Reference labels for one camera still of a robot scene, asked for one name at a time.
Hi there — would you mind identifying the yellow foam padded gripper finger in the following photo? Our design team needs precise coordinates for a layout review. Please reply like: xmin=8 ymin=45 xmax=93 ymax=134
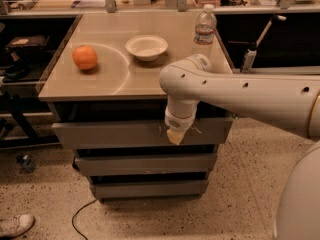
xmin=167 ymin=128 xmax=185 ymax=145

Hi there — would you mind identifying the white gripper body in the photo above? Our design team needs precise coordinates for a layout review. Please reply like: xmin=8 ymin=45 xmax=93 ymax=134
xmin=165 ymin=109 xmax=195 ymax=132

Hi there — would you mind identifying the grey top drawer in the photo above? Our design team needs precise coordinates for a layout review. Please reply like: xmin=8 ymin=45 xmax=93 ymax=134
xmin=53 ymin=118 xmax=232 ymax=150

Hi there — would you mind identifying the grey drawer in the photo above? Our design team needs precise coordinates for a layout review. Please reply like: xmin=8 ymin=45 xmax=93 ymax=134
xmin=75 ymin=153 xmax=216 ymax=176
xmin=89 ymin=179 xmax=209 ymax=199
xmin=53 ymin=118 xmax=232 ymax=150

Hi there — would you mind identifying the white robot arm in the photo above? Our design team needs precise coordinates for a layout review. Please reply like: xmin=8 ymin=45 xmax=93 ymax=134
xmin=159 ymin=55 xmax=320 ymax=240

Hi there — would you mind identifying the grey middle drawer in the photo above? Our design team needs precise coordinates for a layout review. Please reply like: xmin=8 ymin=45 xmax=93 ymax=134
xmin=75 ymin=153 xmax=216 ymax=176

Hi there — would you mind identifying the grey bottom drawer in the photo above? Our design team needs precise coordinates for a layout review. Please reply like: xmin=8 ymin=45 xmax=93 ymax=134
xmin=89 ymin=179 xmax=209 ymax=199

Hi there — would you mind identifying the grey drawer cabinet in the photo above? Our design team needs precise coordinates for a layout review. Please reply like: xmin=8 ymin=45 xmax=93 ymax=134
xmin=37 ymin=11 xmax=242 ymax=205

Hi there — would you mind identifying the white bowl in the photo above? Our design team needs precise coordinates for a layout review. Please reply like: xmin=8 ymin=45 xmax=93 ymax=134
xmin=125 ymin=35 xmax=168 ymax=62

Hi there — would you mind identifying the clear plastic water bottle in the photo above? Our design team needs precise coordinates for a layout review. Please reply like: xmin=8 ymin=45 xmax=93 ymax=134
xmin=193 ymin=4 xmax=217 ymax=57

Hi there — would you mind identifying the orange fruit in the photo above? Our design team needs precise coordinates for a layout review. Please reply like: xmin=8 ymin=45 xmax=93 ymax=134
xmin=72 ymin=45 xmax=98 ymax=70

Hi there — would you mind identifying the black chair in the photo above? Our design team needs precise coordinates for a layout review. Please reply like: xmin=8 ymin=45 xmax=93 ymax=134
xmin=0 ymin=46 xmax=59 ymax=149

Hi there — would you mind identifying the white sneaker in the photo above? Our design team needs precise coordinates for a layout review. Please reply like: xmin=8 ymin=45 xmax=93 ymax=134
xmin=0 ymin=214 xmax=35 ymax=238

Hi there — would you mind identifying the black floor cable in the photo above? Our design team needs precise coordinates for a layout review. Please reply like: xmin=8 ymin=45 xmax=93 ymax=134
xmin=71 ymin=197 xmax=100 ymax=240

